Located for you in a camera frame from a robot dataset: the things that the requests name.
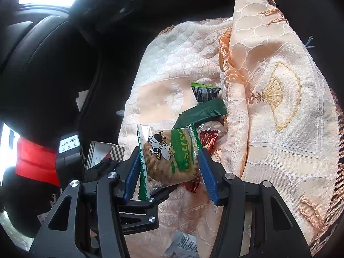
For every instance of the red bag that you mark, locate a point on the red bag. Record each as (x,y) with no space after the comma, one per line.
(36,162)

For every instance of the peach quilted seat cover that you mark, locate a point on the peach quilted seat cover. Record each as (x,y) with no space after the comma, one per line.
(178,56)

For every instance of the white paper in pocket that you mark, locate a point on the white paper in pocket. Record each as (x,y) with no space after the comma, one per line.
(81,99)

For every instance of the dark green snack packet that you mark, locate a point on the dark green snack packet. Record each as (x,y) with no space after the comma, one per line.
(208,111)

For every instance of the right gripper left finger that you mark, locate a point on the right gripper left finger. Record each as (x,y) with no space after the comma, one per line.
(86,207)

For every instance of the black car seat back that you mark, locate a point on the black car seat back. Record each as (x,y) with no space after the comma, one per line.
(47,57)

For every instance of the striped white tray box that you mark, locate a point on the striped white tray box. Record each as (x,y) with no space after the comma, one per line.
(99,151)

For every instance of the green cow biscuit packet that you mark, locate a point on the green cow biscuit packet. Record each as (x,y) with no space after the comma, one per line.
(168,157)

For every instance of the red green-apple snack bar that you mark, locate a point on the red green-apple snack bar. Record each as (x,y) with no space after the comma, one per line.
(208,139)

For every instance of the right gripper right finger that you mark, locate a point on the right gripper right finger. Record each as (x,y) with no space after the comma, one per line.
(273,229)

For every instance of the black green small packet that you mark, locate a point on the black green small packet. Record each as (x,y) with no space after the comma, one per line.
(204,93)

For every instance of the peach embroidered cushion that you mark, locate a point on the peach embroidered cushion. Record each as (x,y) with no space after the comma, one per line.
(285,123)

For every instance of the white printed packet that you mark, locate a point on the white printed packet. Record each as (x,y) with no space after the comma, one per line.
(183,246)

